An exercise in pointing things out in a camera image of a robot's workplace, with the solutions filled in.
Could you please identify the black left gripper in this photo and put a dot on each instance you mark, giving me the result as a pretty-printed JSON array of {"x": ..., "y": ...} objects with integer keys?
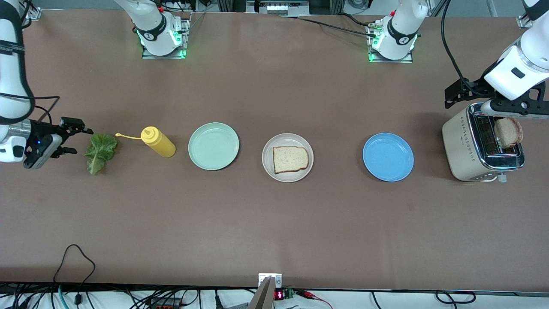
[{"x": 465, "y": 89}]

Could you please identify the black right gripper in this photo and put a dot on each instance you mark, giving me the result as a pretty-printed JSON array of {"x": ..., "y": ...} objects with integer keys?
[{"x": 44, "y": 128}]

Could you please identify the green lettuce leaf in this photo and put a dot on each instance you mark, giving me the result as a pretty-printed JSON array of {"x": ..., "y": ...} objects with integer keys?
[{"x": 101, "y": 150}]

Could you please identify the toasted brown bread slice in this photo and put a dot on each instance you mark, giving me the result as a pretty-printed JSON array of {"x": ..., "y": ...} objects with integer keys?
[{"x": 508, "y": 133}]

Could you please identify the yellow squeeze bottle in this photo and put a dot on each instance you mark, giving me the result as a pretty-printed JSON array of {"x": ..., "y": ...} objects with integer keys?
[{"x": 161, "y": 143}]

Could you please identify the pale bread slice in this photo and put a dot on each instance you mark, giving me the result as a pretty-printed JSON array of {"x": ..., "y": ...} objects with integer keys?
[{"x": 289, "y": 159}]

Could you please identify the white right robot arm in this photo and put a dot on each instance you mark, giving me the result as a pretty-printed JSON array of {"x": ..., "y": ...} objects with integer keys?
[{"x": 10, "y": 64}]

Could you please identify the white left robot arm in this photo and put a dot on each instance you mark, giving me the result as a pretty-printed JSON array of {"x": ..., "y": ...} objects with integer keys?
[{"x": 514, "y": 73}]

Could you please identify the blue plate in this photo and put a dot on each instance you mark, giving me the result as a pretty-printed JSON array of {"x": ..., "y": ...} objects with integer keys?
[{"x": 388, "y": 157}]

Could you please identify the mint green plate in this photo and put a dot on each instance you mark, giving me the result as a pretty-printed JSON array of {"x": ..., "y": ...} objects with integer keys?
[{"x": 213, "y": 146}]

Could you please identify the beige plate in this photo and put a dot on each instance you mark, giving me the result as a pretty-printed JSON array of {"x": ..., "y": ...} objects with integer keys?
[{"x": 268, "y": 169}]

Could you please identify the beige chrome toaster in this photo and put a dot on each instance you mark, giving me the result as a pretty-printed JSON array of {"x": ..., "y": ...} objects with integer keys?
[{"x": 461, "y": 150}]

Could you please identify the grey electrical box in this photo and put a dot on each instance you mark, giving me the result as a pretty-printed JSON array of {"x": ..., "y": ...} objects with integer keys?
[{"x": 276, "y": 7}]

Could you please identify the small red display module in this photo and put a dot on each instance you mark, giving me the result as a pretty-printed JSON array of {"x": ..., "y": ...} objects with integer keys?
[{"x": 279, "y": 295}]

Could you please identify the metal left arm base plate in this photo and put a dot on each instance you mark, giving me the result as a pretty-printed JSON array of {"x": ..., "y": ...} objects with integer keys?
[{"x": 390, "y": 60}]

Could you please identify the aluminium frame profile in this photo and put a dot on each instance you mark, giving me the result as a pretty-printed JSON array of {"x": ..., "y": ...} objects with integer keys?
[
  {"x": 34, "y": 13},
  {"x": 524, "y": 21}
]

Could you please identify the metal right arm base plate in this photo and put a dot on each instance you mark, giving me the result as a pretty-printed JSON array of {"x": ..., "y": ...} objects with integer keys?
[{"x": 163, "y": 56}]

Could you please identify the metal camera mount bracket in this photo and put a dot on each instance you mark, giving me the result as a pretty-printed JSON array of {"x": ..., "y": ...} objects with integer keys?
[{"x": 268, "y": 296}]

